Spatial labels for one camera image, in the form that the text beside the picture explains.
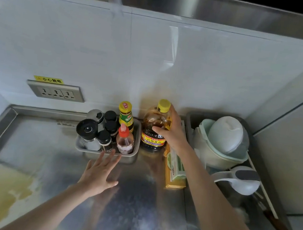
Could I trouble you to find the person's right hand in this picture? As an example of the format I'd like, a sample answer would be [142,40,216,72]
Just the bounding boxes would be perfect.
[150,102,194,154]

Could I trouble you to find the person's left hand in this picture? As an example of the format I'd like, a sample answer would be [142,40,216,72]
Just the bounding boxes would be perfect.
[76,145,124,201]

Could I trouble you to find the large oil bottle yellow cap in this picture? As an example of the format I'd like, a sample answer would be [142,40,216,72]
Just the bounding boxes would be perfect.
[139,97,175,152]

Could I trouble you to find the red cap small bottle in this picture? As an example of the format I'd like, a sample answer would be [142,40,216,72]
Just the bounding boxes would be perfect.
[114,123,137,155]

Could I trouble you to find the green label sauce bottle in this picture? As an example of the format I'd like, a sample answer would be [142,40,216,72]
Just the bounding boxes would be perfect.
[116,100,137,134]

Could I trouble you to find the person's right forearm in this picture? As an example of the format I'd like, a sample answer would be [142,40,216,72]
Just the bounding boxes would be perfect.
[167,143,279,230]

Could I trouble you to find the person's left forearm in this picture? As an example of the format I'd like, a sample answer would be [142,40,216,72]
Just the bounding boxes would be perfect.
[0,176,97,230]

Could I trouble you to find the stainless steel countertop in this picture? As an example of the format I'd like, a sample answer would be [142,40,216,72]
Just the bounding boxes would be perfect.
[0,103,303,230]

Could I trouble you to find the grey dish rack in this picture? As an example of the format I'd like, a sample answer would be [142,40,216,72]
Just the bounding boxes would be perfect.
[173,110,303,230]

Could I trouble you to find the green white box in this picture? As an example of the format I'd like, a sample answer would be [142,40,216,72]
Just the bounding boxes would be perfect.
[165,118,194,182]

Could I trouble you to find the green rim bowl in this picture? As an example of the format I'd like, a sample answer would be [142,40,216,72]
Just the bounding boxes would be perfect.
[191,117,252,173]

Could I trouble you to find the black cap spice jar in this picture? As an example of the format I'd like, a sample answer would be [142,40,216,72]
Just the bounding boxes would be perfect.
[96,129,114,153]
[103,110,118,124]
[102,120,120,143]

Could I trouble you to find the grey plastic basket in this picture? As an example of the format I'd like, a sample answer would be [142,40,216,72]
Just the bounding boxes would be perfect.
[74,110,143,159]

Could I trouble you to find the black white pepper grinder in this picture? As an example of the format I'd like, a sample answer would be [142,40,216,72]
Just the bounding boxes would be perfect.
[74,117,104,152]

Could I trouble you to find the orange box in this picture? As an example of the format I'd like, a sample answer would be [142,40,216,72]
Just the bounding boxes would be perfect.
[159,144,191,191]

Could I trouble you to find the white bowl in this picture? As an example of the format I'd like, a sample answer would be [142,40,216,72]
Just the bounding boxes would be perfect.
[206,114,253,158]

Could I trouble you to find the steel shaker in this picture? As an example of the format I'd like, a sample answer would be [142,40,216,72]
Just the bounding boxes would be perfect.
[85,108,106,133]

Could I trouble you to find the white jug grey lid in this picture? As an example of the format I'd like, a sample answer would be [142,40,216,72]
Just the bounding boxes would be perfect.
[209,162,262,197]

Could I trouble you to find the yellow warning sticker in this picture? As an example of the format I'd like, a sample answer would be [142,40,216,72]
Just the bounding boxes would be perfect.
[33,75,64,85]

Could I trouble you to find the steel overhead hood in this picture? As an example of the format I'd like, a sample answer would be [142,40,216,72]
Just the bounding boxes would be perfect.
[0,0,303,42]

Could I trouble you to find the grey wall socket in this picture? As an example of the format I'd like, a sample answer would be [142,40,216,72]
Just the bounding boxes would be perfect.
[25,79,86,103]

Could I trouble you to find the white utensil handle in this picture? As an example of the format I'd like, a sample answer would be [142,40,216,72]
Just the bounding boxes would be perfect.
[239,154,286,220]

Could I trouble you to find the dark wall cable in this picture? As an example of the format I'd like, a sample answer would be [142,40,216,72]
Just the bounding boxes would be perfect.
[253,89,303,141]

